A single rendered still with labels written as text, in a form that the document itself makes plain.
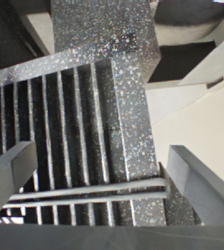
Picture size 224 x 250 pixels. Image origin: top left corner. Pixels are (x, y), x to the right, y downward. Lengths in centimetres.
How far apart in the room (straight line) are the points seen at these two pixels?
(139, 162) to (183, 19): 68
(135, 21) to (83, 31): 10
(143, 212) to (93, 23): 34
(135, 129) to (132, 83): 6
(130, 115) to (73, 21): 24
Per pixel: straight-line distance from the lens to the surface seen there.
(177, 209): 55
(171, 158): 16
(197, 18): 84
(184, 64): 134
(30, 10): 55
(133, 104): 24
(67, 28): 39
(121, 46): 27
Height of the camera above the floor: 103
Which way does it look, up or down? 7 degrees down
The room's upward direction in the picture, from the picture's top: 173 degrees clockwise
